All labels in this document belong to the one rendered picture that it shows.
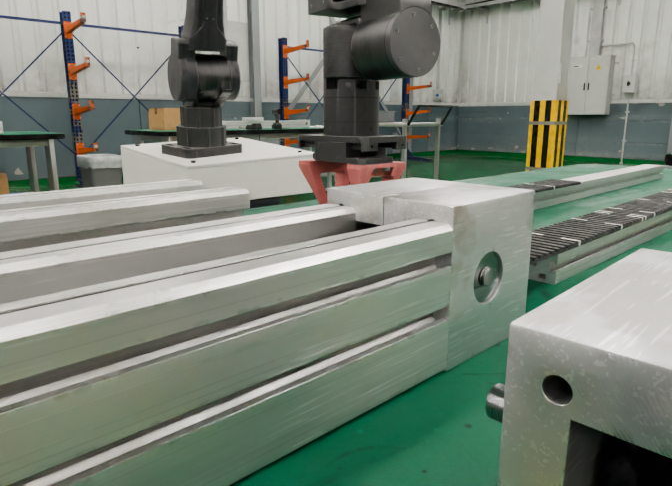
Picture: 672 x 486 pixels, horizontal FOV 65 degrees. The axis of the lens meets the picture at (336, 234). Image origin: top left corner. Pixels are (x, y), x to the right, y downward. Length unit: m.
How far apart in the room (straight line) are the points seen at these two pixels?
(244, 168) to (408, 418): 0.70
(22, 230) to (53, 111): 7.80
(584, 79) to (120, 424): 11.89
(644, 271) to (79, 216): 0.31
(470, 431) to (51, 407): 0.17
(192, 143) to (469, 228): 0.71
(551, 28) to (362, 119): 6.43
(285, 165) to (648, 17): 11.26
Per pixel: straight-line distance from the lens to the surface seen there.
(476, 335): 0.33
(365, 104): 0.54
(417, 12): 0.49
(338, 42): 0.54
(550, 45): 6.90
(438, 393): 0.29
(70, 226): 0.37
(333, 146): 0.53
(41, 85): 8.18
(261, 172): 0.93
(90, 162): 5.37
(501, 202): 0.33
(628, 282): 0.17
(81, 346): 0.18
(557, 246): 0.48
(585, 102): 11.95
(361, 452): 0.25
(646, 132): 11.82
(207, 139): 0.95
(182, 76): 0.91
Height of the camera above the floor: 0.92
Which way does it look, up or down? 13 degrees down
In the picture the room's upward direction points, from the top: straight up
